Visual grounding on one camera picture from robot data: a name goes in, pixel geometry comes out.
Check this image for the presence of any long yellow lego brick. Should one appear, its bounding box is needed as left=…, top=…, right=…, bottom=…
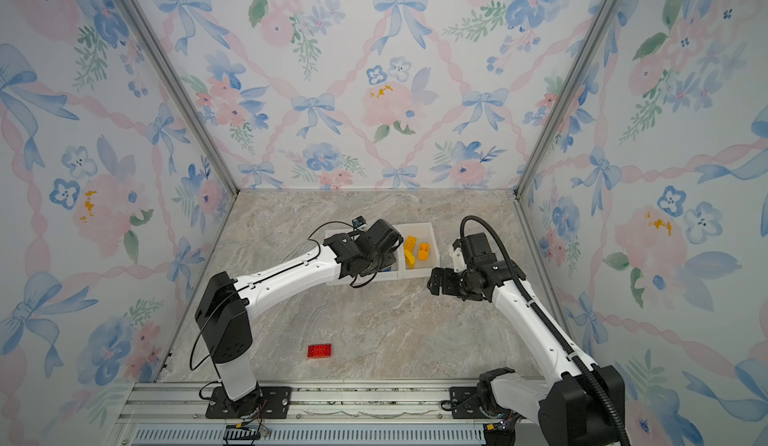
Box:
left=404, top=236, right=417, bottom=252

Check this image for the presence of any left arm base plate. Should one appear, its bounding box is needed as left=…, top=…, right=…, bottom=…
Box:
left=205, top=386, right=293, bottom=419

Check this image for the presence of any red lego brick front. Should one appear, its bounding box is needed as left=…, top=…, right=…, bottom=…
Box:
left=307, top=343, right=333, bottom=359

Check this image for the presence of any white three-compartment bin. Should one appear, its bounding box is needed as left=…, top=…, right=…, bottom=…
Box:
left=321, top=219, right=440, bottom=288

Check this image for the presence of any yellow curved lego piece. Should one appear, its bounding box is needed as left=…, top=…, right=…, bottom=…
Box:
left=404, top=249, right=416, bottom=269

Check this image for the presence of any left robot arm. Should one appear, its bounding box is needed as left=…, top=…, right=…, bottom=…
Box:
left=194, top=217, right=404, bottom=401

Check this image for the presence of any aluminium mounting rail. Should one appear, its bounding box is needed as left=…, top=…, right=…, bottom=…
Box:
left=101, top=378, right=631, bottom=446

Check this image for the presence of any yellow printed lego piece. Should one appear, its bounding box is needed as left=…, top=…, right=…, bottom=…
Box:
left=417, top=242, right=431, bottom=261

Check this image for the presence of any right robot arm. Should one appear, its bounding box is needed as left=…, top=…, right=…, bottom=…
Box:
left=427, top=233, right=629, bottom=445

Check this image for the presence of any black corrugated cable conduit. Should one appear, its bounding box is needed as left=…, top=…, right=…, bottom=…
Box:
left=459, top=214, right=631, bottom=446

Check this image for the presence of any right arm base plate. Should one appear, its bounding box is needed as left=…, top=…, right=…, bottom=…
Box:
left=440, top=386, right=525, bottom=422

